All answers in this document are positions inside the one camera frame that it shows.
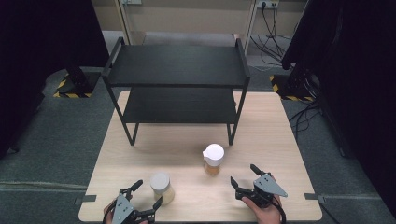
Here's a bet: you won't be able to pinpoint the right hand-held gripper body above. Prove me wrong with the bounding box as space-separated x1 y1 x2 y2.
234 173 289 209

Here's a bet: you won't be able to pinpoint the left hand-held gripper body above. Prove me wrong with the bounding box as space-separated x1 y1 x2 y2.
111 187 156 224

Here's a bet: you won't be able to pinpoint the pale powder jar grey lid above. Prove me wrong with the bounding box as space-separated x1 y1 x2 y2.
149 172 176 205

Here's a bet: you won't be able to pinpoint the orange powder jar white lid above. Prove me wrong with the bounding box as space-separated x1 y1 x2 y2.
202 143 226 176

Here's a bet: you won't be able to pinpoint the black two-tier shelf rack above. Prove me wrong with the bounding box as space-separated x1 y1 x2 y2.
101 36 251 147

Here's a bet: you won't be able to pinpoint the person's left hand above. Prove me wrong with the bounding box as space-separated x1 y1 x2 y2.
104 200 118 224

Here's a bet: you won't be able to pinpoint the person's right hand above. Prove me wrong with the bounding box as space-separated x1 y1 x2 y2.
242 196 283 224

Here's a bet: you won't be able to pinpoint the dark grey tape strip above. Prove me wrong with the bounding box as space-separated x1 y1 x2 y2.
74 194 98 206
304 192 327 205

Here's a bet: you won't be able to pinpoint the black stand hazard-striped base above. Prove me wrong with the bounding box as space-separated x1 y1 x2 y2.
269 68 316 103
52 63 103 99

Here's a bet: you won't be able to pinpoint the black curtain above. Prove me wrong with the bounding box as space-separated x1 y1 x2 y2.
0 0 110 160
280 0 396 218

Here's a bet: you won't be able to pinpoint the black floor cables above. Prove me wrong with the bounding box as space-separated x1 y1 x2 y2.
288 98 322 139

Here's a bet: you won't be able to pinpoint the black power cables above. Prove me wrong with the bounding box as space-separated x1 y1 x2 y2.
249 5 295 68

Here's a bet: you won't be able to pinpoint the white wall power outlet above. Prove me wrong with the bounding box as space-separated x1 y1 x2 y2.
256 0 280 9

